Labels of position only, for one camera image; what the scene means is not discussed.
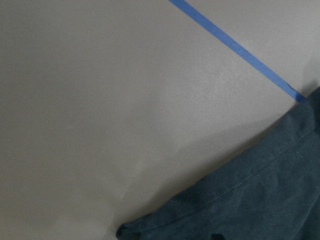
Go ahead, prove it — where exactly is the black graphic t-shirt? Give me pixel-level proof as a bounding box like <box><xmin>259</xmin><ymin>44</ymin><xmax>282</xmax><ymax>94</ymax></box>
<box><xmin>116</xmin><ymin>89</ymin><xmax>320</xmax><ymax>240</ymax></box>

